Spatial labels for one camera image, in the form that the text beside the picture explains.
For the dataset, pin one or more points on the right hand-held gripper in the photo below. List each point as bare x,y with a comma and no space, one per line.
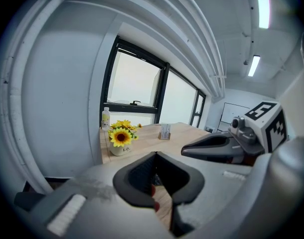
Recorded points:
266,128

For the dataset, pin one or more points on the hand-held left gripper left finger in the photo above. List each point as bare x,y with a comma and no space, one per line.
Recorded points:
104,208

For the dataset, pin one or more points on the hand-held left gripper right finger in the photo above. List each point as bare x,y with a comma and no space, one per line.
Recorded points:
229,203

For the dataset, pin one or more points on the person's left hand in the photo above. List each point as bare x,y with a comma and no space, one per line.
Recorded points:
156,205

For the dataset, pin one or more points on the light wooden table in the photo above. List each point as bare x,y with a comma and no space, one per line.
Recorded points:
151,143

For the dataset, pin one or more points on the sunflower bouquet in white pot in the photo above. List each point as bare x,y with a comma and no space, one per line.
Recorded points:
120,137

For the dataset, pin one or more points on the white bottle with yellow label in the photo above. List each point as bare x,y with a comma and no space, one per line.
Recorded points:
105,119

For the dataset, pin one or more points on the long ceiling light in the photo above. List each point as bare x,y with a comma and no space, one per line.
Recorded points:
263,9
253,65

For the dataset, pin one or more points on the thin white pipe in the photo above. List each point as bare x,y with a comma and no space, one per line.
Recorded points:
191,41

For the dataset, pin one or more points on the thick white pipe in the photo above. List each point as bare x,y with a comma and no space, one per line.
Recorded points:
15,108

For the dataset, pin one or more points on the small grey gripper camera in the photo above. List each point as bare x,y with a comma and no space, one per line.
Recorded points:
237,124

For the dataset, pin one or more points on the white wall board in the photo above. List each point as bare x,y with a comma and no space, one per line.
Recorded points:
235,113

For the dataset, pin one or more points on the narrow black window frame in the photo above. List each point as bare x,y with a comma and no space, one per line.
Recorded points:
194,108

